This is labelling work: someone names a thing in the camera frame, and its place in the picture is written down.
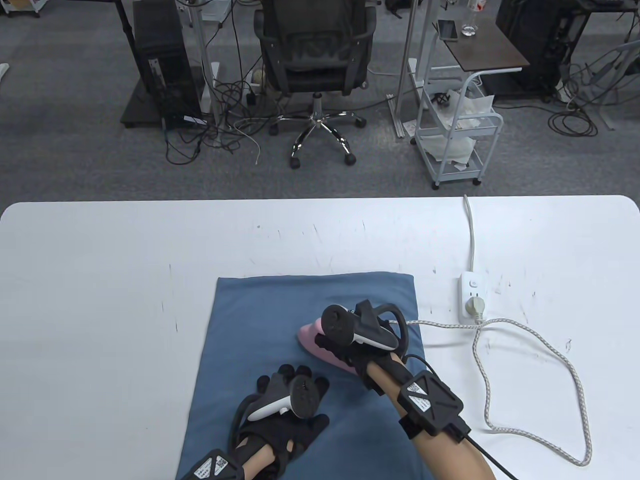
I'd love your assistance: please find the white rolling cart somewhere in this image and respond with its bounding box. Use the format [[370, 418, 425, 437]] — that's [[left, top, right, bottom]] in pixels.
[[414, 72, 504, 191]]

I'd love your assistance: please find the black white right controller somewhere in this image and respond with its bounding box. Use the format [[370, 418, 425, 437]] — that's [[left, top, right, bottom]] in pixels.
[[321, 300, 411, 358]]

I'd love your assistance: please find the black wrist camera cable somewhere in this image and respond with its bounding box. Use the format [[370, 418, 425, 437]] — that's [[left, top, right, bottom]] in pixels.
[[404, 354, 521, 480]]

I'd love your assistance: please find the person's right hand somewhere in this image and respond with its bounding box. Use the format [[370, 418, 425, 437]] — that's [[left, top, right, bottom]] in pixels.
[[314, 334, 406, 396]]

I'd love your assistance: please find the black mesh office chair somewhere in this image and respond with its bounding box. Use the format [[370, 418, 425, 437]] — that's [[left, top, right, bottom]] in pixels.
[[253, 0, 378, 170]]

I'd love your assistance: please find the tangle of black floor cables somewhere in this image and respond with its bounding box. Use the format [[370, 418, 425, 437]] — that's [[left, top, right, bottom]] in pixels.
[[162, 75, 266, 166]]

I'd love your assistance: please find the white power strip cable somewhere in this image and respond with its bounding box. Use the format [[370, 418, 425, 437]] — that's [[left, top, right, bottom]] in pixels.
[[462, 195, 477, 275]]

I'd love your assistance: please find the person's right forearm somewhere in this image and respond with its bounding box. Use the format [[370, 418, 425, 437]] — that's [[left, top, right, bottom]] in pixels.
[[367, 360, 493, 480]]

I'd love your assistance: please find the white table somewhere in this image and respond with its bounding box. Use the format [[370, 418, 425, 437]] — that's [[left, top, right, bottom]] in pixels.
[[0, 195, 640, 480]]

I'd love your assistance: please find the black white left controller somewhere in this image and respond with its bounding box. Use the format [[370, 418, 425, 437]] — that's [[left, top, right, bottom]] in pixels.
[[229, 372, 323, 436]]

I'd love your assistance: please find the blue pillowcase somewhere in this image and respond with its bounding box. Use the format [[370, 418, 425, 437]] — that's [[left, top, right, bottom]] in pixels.
[[175, 271, 436, 480]]

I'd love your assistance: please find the pink electric iron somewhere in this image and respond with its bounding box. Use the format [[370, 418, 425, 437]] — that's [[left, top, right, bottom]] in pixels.
[[297, 320, 363, 376]]

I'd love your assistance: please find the white plastic bag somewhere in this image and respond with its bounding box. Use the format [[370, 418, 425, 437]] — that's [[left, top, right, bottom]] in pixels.
[[432, 90, 496, 166]]

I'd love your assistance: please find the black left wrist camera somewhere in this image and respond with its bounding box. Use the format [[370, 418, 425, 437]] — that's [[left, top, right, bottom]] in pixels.
[[180, 448, 246, 480]]

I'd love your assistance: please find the black white controller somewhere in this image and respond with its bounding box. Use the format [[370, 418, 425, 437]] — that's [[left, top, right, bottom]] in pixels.
[[229, 372, 323, 436], [321, 300, 411, 358]]

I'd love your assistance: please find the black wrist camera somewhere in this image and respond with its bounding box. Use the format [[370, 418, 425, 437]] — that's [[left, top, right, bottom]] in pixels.
[[397, 372, 472, 441], [180, 448, 246, 480]]

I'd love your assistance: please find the coiled black cable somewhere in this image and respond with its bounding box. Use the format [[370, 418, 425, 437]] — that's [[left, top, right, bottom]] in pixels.
[[547, 107, 599, 138]]

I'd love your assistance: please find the brown side table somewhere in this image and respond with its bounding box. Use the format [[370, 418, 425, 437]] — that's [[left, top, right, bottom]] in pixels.
[[432, 19, 531, 73]]

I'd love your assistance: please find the thin white floor cable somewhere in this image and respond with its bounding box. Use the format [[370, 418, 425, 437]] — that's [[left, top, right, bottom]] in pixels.
[[232, 120, 262, 166]]

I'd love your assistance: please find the white metal frame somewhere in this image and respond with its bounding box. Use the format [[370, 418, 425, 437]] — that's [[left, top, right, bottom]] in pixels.
[[190, 0, 436, 147]]

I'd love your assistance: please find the white braided iron cord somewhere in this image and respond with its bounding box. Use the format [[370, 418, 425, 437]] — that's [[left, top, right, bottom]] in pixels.
[[407, 295, 593, 467]]

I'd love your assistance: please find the person's left hand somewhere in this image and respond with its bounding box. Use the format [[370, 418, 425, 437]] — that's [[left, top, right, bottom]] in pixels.
[[231, 365, 331, 480]]

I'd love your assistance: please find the black computer tower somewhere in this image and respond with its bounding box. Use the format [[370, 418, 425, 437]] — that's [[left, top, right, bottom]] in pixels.
[[131, 0, 205, 132], [495, 0, 593, 98]]

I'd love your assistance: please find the person's left forearm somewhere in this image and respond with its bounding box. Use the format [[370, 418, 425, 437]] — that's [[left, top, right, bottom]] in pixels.
[[235, 445, 278, 480]]

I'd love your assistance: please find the clear water bottle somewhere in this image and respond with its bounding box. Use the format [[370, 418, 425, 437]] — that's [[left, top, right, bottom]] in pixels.
[[461, 0, 480, 37]]

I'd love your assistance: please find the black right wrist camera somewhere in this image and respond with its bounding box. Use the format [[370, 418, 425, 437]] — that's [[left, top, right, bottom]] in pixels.
[[397, 372, 472, 441]]

